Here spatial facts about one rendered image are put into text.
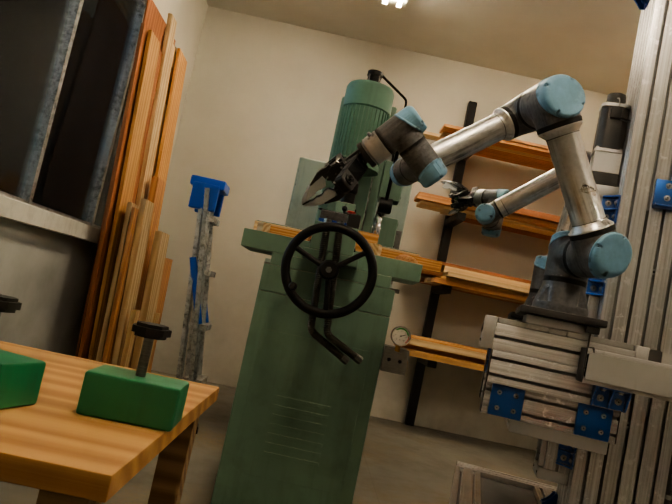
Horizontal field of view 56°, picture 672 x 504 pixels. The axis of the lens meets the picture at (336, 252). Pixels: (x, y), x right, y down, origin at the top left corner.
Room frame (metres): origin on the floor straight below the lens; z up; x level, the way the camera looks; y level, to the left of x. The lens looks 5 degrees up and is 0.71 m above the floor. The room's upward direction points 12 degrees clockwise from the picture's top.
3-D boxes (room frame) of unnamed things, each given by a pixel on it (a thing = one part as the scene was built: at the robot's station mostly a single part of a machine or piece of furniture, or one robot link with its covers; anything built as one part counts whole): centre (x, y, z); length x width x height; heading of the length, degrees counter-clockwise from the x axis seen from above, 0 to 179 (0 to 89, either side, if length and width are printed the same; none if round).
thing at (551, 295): (1.77, -0.65, 0.87); 0.15 x 0.15 x 0.10
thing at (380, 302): (2.34, 0.00, 0.76); 0.57 x 0.45 x 0.09; 178
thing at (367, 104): (2.22, 0.00, 1.35); 0.18 x 0.18 x 0.31
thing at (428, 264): (2.22, -0.06, 0.92); 0.62 x 0.02 x 0.04; 88
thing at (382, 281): (2.16, 0.00, 0.82); 0.40 x 0.21 x 0.04; 88
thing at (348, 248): (2.03, 0.01, 0.91); 0.15 x 0.14 x 0.09; 88
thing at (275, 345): (2.34, 0.00, 0.35); 0.58 x 0.45 x 0.71; 178
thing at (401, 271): (2.12, 0.01, 0.87); 0.61 x 0.30 x 0.06; 88
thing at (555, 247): (1.77, -0.65, 0.98); 0.13 x 0.12 x 0.14; 12
